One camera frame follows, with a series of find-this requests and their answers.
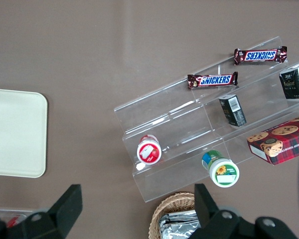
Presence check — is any clear acrylic step shelf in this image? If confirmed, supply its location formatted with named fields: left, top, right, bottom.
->
left=113, top=36, right=299, bottom=203

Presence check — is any brown Snickers bar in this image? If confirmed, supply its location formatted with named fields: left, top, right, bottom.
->
left=233, top=45, right=289, bottom=66
left=187, top=71, right=239, bottom=90

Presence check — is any small black white-sided box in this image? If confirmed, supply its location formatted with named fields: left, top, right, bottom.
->
left=279, top=66, right=299, bottom=100

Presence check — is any green lid yogurt cup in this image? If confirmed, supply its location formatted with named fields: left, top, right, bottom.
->
left=201, top=149, right=241, bottom=188

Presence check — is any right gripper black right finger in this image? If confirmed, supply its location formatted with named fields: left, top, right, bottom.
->
left=188, top=183, right=299, bottom=239

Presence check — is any red tartan cookie box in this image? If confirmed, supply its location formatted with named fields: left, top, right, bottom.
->
left=246, top=112, right=299, bottom=166

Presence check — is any red lid yogurt cup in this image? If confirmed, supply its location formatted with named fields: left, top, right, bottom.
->
left=136, top=134, right=163, bottom=166

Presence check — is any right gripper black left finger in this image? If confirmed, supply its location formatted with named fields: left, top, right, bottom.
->
left=0, top=184, right=83, bottom=239

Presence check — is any clear acrylic bottle rack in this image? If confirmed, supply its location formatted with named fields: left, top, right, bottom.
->
left=0, top=208, right=35, bottom=226

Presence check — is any beige plastic tray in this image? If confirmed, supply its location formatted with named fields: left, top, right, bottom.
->
left=0, top=88, right=49, bottom=179

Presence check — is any light tan wicker basket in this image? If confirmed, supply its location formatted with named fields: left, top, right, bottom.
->
left=148, top=191, right=203, bottom=239

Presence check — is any silver foil packet stack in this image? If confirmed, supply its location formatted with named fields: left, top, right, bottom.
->
left=158, top=209, right=203, bottom=239

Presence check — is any small black barcode box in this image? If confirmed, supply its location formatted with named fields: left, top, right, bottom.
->
left=218, top=94, right=248, bottom=128

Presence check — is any red cola bottle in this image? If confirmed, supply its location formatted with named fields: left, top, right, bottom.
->
left=6, top=213, right=28, bottom=228

